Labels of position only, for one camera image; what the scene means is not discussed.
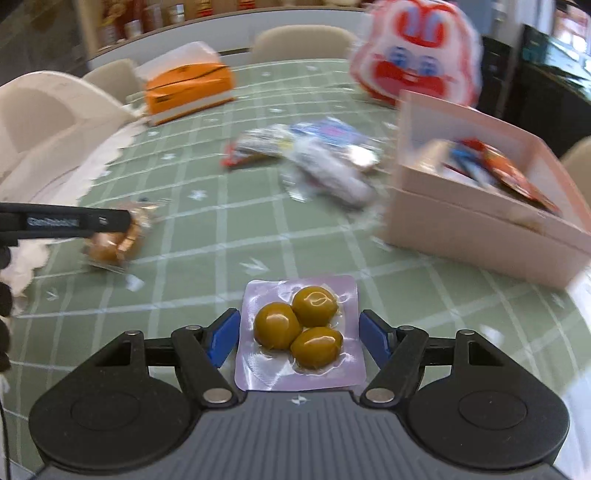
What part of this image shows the red chicken leg packet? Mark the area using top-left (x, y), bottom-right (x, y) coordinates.
top-left (480, 143), bottom-right (561, 215)

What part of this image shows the green checkered tablecloth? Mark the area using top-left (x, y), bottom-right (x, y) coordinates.
top-left (0, 58), bottom-right (591, 467)

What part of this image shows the beige dining chair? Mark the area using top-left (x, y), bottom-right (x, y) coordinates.
top-left (249, 25), bottom-right (356, 65)
top-left (561, 136), bottom-right (591, 195)
top-left (83, 59), bottom-right (141, 104)

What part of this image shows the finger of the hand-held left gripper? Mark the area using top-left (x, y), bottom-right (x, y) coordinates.
top-left (90, 209), bottom-right (132, 236)

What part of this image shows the white lace doily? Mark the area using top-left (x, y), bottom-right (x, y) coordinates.
top-left (0, 122), bottom-right (144, 315)

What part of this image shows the brown pastry clear packet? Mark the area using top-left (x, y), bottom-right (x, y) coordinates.
top-left (83, 200), bottom-right (158, 273)

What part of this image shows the pink blue candy bag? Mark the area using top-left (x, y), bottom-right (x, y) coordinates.
top-left (291, 117), bottom-right (370, 149)

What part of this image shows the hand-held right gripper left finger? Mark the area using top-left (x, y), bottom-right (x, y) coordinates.
top-left (95, 308), bottom-right (241, 407)

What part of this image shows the orange tissue pack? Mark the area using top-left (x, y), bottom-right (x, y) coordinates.
top-left (134, 41), bottom-right (237, 126)

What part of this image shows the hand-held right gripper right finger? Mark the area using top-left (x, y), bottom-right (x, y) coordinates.
top-left (359, 309), bottom-right (505, 407)

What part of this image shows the black cabinet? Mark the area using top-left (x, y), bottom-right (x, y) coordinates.
top-left (480, 23), bottom-right (591, 158)

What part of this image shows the pink cardboard box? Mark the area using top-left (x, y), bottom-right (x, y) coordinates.
top-left (375, 90), bottom-right (591, 289)

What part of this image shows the person's left hand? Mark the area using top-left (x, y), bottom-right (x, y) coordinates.
top-left (0, 247), bottom-right (13, 372)

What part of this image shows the wooden shelf cabinet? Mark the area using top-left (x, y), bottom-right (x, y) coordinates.
top-left (74, 0), bottom-right (370, 61)

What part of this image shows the grey foil snack packet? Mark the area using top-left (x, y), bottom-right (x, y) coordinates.
top-left (281, 138), bottom-right (377, 208)

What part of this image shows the green olives vacuum packet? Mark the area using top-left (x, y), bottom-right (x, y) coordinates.
top-left (234, 275), bottom-right (366, 392)

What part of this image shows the red white rabbit bag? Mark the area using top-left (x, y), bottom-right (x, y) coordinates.
top-left (349, 0), bottom-right (483, 108)

